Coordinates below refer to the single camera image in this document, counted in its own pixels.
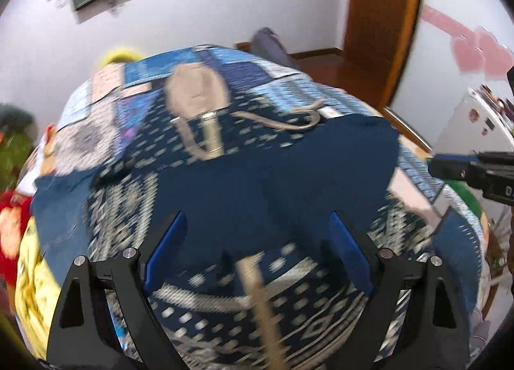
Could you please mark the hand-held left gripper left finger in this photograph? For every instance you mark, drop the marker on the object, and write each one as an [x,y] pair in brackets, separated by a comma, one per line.
[166,249]

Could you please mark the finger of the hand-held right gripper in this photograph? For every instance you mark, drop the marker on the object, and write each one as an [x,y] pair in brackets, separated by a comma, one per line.
[449,167]

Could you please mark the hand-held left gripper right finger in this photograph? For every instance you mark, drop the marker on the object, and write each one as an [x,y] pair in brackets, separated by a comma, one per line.
[347,249]

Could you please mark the navy gold-printed garment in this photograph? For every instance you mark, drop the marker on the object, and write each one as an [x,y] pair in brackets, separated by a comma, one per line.
[257,177]

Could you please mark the green cloth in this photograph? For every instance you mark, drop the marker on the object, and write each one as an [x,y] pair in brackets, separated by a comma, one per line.
[466,195]

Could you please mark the white cabinet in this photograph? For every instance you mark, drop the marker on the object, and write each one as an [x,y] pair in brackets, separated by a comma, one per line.
[470,121]

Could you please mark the metal bar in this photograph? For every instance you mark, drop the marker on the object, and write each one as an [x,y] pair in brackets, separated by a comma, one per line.
[405,125]

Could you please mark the blue jeans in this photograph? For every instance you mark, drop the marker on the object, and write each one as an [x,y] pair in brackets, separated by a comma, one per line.
[60,213]

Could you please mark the yellow red printed cloth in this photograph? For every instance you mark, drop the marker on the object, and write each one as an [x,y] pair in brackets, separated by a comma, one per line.
[28,293]

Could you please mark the brown wooden door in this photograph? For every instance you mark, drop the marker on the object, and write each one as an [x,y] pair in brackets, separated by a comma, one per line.
[377,12]

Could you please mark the green plush toy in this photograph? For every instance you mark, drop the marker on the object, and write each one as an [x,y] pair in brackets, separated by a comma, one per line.
[16,145]

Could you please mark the patchwork bedspread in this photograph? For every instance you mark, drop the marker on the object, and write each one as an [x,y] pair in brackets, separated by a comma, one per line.
[257,73]

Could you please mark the yellow pillow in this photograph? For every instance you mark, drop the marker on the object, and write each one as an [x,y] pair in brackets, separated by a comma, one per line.
[118,56]

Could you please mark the grey pillow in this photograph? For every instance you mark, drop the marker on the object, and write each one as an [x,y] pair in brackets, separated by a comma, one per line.
[269,44]

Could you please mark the pink flower wall decal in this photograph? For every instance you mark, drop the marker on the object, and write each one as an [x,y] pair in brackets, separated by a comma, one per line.
[478,49]

